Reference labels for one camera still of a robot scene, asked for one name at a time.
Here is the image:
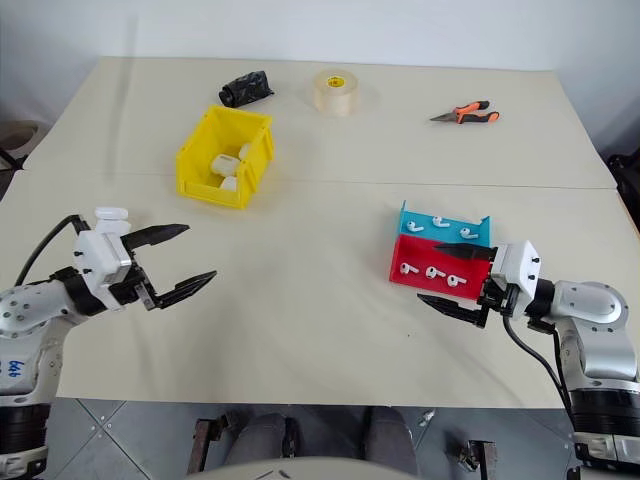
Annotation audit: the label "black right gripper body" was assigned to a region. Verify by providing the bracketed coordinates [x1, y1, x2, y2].
[477, 275, 522, 316]

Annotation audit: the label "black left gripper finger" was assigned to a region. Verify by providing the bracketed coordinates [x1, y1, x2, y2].
[122, 223, 191, 257]
[149, 270, 219, 312]

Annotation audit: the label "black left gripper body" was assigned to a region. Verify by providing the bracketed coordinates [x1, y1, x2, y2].
[106, 263, 162, 313]

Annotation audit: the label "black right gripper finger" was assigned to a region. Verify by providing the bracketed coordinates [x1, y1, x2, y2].
[416, 293, 490, 330]
[431, 242, 497, 265]

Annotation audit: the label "yellow plastic bin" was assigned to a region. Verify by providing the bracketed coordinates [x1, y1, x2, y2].
[174, 103, 276, 212]

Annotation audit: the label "blue plastic tray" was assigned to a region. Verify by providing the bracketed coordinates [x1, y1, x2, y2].
[392, 199, 497, 250]

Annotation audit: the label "red plastic tray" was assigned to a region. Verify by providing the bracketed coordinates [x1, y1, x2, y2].
[386, 233, 495, 303]

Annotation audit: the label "black rolled bag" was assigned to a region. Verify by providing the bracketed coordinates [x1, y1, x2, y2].
[217, 70, 276, 108]

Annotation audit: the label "grey background object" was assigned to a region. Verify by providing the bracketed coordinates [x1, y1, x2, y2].
[0, 119, 44, 172]

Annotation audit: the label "dark background object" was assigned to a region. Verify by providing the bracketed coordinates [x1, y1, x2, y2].
[606, 153, 640, 222]

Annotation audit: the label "clear tape roll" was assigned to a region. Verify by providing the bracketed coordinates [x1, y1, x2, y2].
[312, 66, 363, 119]

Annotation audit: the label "pale rounded robot body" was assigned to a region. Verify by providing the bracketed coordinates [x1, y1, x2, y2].
[183, 454, 417, 480]

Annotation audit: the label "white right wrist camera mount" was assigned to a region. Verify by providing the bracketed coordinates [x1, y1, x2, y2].
[491, 240, 542, 312]

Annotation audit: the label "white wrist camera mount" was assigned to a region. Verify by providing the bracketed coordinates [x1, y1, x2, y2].
[491, 240, 542, 312]
[73, 218, 135, 309]

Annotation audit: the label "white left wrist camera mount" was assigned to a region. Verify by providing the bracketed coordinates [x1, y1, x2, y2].
[73, 218, 135, 309]

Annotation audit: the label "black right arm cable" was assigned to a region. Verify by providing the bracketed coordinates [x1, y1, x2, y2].
[501, 309, 576, 422]

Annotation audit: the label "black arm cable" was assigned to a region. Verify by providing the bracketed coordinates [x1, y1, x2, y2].
[13, 214, 94, 289]
[501, 309, 576, 422]

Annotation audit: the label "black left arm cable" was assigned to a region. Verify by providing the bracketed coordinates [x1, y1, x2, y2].
[13, 214, 94, 289]

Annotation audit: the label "orange black handled pliers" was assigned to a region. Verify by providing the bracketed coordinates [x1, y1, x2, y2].
[429, 100, 503, 126]

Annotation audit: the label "rusty metal bracket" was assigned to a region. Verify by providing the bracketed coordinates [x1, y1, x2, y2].
[456, 438, 497, 480]
[186, 413, 232, 477]

